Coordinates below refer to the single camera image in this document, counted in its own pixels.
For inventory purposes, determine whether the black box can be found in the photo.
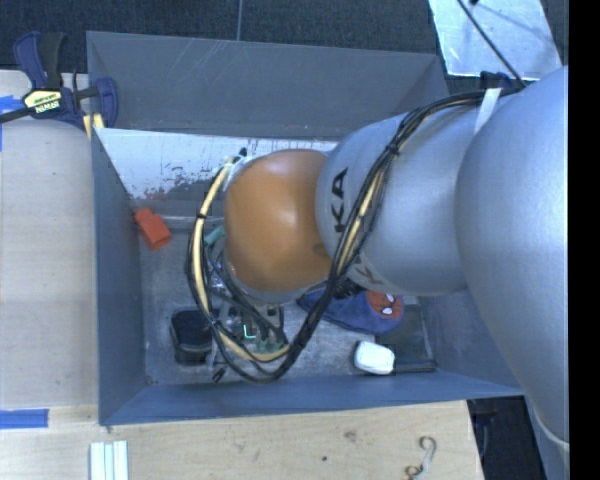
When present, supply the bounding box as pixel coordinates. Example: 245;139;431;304
169;308;217;367

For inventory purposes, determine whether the black cylinder on white bracket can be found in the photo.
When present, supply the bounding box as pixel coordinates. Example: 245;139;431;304
223;146;251;176

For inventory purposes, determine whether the metal hook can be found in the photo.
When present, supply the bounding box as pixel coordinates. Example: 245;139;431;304
404;435;438;480

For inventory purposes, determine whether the red-orange block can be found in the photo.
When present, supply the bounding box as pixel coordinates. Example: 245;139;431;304
134;207;173;252

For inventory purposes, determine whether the blue and red plush toy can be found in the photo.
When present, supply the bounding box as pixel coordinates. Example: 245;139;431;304
296;287;406;337

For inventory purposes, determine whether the grey metal bin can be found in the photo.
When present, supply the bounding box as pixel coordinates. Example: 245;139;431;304
85;30;527;427

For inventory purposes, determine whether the pale wood board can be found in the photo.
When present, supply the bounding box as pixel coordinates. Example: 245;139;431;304
0;70;101;411

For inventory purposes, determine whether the white rounded object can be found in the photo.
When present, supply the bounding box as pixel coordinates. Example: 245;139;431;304
353;340;397;376

